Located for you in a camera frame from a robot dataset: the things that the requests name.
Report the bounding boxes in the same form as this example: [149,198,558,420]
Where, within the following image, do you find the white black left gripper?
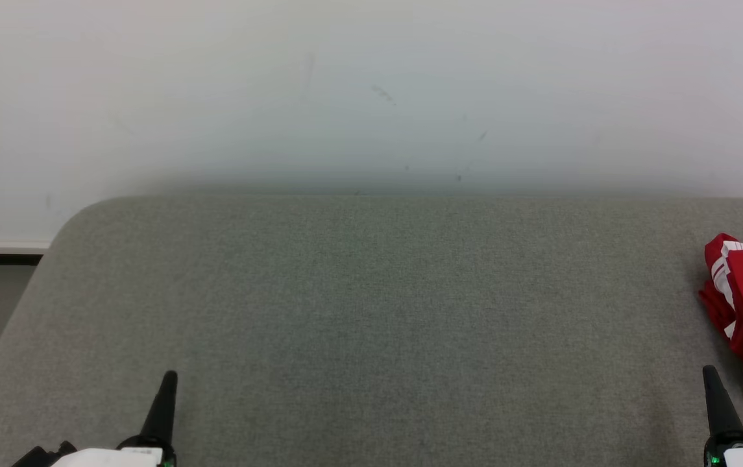
[11,370,179,467]

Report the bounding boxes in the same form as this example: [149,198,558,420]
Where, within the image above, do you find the grey fabric sofa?
[0,195,743,467]

